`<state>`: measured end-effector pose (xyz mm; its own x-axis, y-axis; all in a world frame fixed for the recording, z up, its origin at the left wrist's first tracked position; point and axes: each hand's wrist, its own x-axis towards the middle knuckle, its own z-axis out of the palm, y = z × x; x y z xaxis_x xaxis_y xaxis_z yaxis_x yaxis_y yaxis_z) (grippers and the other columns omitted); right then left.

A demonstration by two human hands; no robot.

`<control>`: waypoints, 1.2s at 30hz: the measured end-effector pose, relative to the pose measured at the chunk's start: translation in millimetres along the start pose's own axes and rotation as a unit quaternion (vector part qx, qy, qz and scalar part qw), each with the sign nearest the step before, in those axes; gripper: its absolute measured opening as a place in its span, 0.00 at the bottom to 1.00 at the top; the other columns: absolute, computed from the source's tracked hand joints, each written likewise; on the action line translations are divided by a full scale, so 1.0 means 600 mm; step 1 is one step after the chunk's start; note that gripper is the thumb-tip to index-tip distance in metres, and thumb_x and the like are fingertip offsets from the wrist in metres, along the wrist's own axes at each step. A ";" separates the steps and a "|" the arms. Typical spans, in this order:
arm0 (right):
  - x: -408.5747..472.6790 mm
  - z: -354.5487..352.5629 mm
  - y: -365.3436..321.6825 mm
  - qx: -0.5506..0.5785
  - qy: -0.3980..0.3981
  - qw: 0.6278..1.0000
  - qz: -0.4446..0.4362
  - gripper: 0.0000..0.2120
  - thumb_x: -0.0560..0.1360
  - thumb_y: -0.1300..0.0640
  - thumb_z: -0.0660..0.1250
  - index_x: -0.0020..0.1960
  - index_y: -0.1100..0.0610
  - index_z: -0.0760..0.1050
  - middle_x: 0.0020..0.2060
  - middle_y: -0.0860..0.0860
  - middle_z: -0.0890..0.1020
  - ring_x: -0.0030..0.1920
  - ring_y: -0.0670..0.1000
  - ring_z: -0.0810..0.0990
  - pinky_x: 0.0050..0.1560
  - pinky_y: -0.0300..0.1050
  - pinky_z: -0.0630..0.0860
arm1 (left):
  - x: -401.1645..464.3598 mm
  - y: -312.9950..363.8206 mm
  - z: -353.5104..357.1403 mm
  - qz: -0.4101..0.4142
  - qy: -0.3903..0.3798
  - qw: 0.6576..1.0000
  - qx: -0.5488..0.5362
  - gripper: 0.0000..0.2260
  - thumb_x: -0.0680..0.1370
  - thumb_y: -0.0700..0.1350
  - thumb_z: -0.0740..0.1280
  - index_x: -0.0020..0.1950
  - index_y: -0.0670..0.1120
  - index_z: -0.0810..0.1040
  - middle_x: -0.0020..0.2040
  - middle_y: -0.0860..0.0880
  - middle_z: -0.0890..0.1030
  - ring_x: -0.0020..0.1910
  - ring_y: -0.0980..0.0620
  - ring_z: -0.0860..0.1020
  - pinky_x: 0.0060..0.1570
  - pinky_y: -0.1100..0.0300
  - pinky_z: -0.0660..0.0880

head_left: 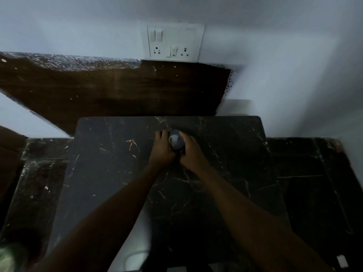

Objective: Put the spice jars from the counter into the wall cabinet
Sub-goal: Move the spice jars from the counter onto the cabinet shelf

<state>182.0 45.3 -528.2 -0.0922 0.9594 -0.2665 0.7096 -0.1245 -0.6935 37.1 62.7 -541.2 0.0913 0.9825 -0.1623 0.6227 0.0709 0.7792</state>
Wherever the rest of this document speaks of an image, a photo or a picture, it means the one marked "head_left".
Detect person's right hand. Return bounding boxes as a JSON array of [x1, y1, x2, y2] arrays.
[[179, 131, 211, 172]]

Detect person's left hand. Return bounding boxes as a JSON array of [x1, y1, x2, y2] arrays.
[[149, 130, 177, 169]]

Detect small grey round container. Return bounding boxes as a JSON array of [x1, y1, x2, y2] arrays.
[[168, 129, 186, 152]]

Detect person's left forearm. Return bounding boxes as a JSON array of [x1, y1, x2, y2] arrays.
[[33, 161, 174, 272]]

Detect person's right forearm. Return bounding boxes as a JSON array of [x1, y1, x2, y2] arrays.
[[189, 164, 335, 272]]

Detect dark brown wooden board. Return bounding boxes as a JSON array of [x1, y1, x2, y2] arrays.
[[0, 52, 233, 136]]

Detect white round object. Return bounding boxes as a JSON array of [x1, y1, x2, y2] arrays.
[[125, 250, 150, 272]]

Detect white wall switch socket panel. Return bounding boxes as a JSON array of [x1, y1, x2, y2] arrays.
[[144, 23, 206, 63]]

